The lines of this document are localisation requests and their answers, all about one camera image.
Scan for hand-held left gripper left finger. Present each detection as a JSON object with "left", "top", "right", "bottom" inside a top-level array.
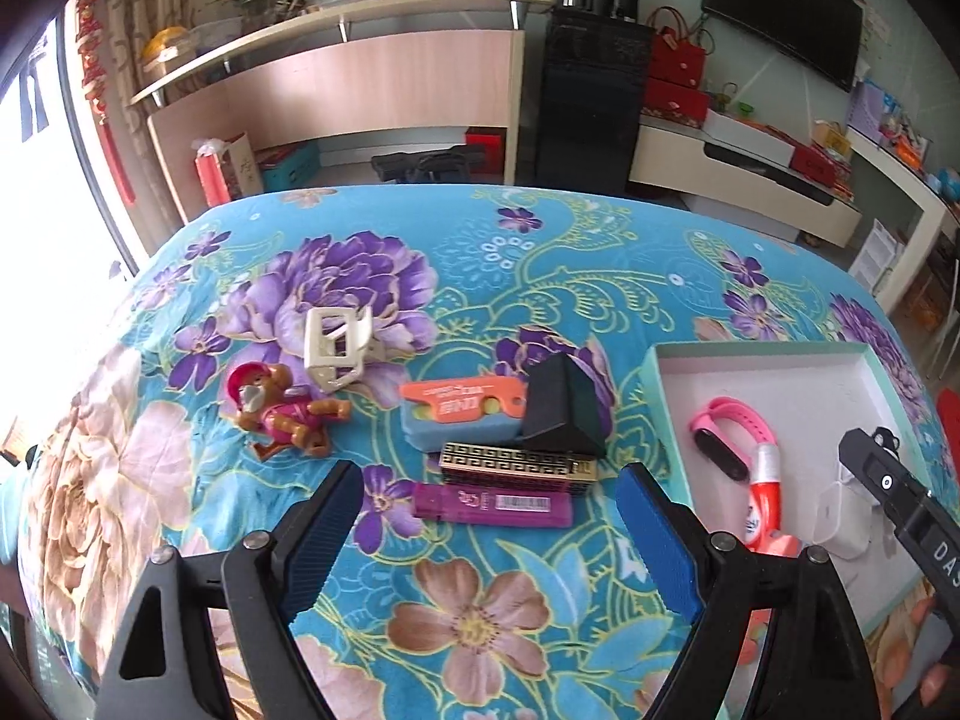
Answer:
[{"left": 97, "top": 460, "right": 366, "bottom": 720}]

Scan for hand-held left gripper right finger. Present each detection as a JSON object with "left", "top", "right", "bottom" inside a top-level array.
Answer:
[{"left": 615, "top": 461, "right": 882, "bottom": 720}]

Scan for white charger with round hole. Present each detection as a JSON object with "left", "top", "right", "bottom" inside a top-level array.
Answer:
[{"left": 814, "top": 480, "right": 897, "bottom": 562}]

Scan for shallow white and teal box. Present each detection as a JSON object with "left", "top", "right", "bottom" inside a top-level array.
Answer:
[{"left": 643, "top": 341, "right": 938, "bottom": 635}]

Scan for pink smart band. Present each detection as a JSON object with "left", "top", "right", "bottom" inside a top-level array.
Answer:
[{"left": 690, "top": 396, "right": 781, "bottom": 482}]

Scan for red glue bottle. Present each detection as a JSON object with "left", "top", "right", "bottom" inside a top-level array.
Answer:
[{"left": 742, "top": 444, "right": 787, "bottom": 550}]

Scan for brown toy dog figure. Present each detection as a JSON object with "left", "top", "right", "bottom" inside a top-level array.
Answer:
[{"left": 227, "top": 362, "right": 353, "bottom": 462}]

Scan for white hair claw clip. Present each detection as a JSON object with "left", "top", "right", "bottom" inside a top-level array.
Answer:
[{"left": 304, "top": 306, "right": 385, "bottom": 393}]

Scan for blue block with orange label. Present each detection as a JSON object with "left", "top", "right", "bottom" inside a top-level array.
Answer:
[{"left": 400, "top": 379, "right": 530, "bottom": 455}]

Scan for black power adapter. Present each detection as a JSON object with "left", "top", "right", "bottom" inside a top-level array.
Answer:
[{"left": 520, "top": 354, "right": 608, "bottom": 460}]

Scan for purple tube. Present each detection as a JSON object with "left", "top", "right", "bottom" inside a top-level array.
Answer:
[{"left": 412, "top": 481, "right": 575, "bottom": 528}]

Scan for gold patterned lighter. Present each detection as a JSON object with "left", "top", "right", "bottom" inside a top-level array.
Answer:
[{"left": 439, "top": 442, "right": 599, "bottom": 500}]

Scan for person's right hand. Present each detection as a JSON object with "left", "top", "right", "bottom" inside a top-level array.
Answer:
[{"left": 916, "top": 661, "right": 957, "bottom": 700}]

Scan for white printed paper board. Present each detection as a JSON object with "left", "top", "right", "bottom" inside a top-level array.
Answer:
[{"left": 851, "top": 217, "right": 905, "bottom": 293}]

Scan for white desk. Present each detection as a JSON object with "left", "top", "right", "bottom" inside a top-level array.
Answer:
[{"left": 847, "top": 124, "right": 953, "bottom": 316}]

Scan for red flat boxes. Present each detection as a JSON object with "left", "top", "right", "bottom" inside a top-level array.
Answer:
[{"left": 791, "top": 142, "right": 852, "bottom": 188}]

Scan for white television stand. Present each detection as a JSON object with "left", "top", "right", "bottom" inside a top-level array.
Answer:
[{"left": 630, "top": 116, "right": 863, "bottom": 248}]

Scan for floral blanket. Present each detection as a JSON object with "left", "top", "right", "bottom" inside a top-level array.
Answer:
[{"left": 15, "top": 184, "right": 946, "bottom": 720}]

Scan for purple desk organizer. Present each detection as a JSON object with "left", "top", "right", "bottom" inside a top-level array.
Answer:
[{"left": 847, "top": 79, "right": 901, "bottom": 140}]

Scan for white flat box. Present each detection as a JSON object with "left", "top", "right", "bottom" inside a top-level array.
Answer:
[{"left": 705, "top": 109, "right": 796, "bottom": 166}]

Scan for blue crate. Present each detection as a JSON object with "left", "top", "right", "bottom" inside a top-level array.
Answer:
[{"left": 259, "top": 142, "right": 320, "bottom": 192}]

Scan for pink gift bag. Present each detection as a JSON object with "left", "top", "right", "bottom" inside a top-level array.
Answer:
[{"left": 191, "top": 133, "right": 265, "bottom": 207}]

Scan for black bag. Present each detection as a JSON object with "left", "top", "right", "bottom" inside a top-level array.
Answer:
[{"left": 371, "top": 146, "right": 488, "bottom": 185}]

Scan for red gift box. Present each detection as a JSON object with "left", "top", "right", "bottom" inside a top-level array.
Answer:
[{"left": 641, "top": 79, "right": 710, "bottom": 125}]

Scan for small red box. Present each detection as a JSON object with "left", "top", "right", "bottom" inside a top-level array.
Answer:
[{"left": 465, "top": 127, "right": 511, "bottom": 166}]

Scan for red handbag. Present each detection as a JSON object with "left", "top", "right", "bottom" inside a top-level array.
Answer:
[{"left": 646, "top": 6, "right": 710, "bottom": 87}]

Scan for black water dispenser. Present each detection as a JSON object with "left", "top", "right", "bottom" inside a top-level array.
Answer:
[{"left": 534, "top": 0, "right": 653, "bottom": 196}]

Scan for curved wooden counter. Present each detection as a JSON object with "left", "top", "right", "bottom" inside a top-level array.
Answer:
[{"left": 127, "top": 0, "right": 560, "bottom": 226}]

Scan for yellow bag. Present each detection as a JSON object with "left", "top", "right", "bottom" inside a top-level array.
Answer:
[{"left": 142, "top": 26, "right": 192, "bottom": 65}]

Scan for red knot hanging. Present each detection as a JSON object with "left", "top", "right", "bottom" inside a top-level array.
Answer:
[{"left": 73, "top": 0, "right": 140, "bottom": 207}]

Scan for patterned curtain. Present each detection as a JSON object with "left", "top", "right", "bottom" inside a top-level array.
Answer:
[{"left": 105, "top": 0, "right": 203, "bottom": 233}]

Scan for wall television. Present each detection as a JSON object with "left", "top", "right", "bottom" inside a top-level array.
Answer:
[{"left": 701, "top": 0, "right": 863, "bottom": 93}]

